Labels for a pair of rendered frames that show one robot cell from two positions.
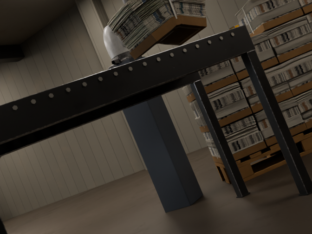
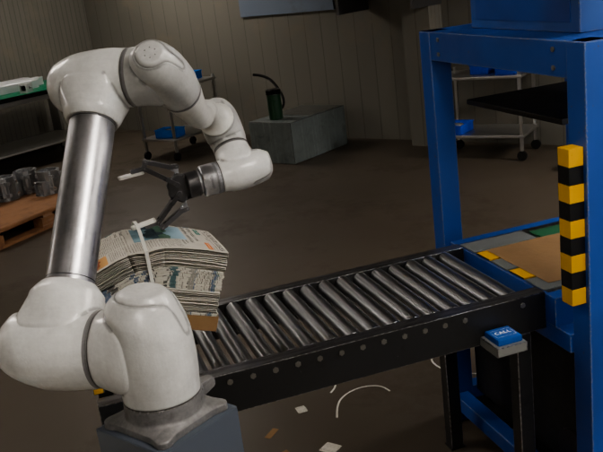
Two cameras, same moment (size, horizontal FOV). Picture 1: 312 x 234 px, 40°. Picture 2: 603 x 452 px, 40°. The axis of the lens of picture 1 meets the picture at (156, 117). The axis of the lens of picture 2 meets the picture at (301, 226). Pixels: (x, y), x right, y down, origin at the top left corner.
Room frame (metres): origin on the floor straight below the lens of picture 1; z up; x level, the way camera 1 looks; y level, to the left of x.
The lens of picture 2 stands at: (4.23, 0.60, 1.81)
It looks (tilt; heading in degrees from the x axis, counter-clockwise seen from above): 17 degrees down; 189
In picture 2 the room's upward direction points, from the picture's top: 7 degrees counter-clockwise
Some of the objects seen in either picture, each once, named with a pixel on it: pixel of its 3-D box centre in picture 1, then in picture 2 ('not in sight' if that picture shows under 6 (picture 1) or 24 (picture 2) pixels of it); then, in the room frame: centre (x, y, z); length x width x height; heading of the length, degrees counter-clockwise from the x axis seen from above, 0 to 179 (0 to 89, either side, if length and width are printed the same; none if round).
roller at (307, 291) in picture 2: not in sight; (329, 314); (1.84, 0.26, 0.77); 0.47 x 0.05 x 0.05; 26
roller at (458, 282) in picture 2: not in sight; (458, 282); (1.64, 0.67, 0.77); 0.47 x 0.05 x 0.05; 26
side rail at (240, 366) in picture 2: (86, 110); (337, 360); (2.10, 0.30, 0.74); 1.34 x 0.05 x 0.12; 116
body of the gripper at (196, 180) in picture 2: not in sight; (184, 186); (2.05, -0.08, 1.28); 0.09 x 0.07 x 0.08; 116
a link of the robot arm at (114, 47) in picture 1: (117, 40); (146, 341); (2.82, 0.04, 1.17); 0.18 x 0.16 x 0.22; 86
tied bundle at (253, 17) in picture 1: (267, 16); not in sight; (2.95, -0.98, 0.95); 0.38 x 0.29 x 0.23; 7
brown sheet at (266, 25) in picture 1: (272, 27); not in sight; (2.95, -0.98, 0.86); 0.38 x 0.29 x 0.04; 7
